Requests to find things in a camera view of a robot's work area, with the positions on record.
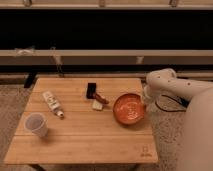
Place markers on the orange ceramic bowl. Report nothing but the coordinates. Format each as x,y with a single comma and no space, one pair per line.
129,109

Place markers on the clear plastic cup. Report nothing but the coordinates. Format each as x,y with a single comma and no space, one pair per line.
36,124

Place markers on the white squeeze tube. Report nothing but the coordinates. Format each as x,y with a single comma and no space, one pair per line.
53,103

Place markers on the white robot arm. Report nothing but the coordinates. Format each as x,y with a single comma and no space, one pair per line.
196,144

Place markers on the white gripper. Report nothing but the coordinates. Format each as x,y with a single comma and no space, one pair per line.
148,95

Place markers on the black rectangular block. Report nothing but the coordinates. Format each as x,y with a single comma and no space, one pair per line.
91,89

